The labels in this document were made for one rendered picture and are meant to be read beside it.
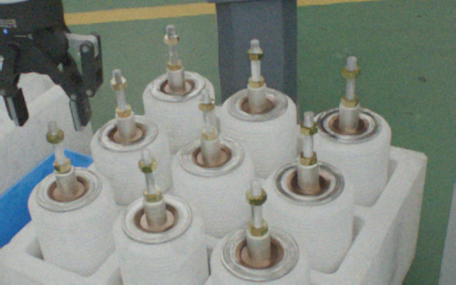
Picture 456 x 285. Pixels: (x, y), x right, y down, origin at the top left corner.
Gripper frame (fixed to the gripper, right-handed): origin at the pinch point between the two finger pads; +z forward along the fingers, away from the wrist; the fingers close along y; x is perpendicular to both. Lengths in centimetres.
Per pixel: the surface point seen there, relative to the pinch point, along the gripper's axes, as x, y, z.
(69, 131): 30.3, -15.9, 24.4
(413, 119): 56, 37, 35
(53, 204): -2.8, -0.6, 9.9
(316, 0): 104, 14, 35
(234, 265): -8.5, 20.8, 9.9
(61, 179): -1.1, 0.1, 7.7
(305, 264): -6.5, 27.2, 10.5
